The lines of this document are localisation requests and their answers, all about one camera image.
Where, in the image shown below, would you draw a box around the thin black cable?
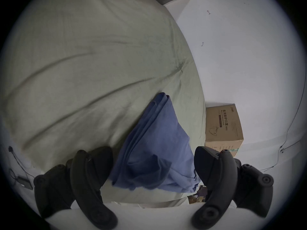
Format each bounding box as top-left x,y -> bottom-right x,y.
260,85 -> 305,172

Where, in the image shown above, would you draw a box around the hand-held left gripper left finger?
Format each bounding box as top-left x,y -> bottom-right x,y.
34,146 -> 118,230

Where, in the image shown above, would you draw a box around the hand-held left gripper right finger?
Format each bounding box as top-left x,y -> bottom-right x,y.
191,146 -> 274,229

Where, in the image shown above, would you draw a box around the blue garment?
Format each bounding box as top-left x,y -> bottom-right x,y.
109,92 -> 201,193

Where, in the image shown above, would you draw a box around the black cable with small box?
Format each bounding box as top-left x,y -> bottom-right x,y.
8,146 -> 34,190

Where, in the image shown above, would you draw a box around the brown cardboard carton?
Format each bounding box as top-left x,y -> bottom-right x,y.
205,104 -> 244,157

